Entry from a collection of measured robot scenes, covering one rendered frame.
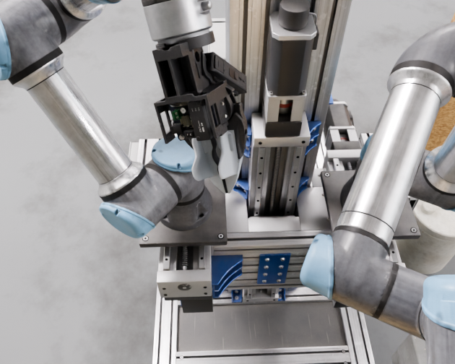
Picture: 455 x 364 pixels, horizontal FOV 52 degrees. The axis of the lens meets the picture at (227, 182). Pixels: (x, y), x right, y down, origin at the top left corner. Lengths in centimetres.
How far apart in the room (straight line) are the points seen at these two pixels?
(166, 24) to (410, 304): 43
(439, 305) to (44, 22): 80
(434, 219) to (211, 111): 178
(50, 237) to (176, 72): 209
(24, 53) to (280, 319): 145
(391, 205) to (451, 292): 17
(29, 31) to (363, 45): 299
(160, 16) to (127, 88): 271
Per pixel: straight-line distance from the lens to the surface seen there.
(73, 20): 101
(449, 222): 225
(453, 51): 78
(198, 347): 196
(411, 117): 72
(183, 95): 55
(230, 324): 199
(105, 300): 233
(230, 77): 63
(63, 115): 98
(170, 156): 107
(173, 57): 54
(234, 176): 63
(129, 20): 390
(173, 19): 55
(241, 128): 60
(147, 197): 102
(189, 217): 119
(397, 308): 62
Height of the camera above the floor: 206
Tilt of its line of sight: 51 degrees down
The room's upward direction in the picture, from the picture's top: straight up
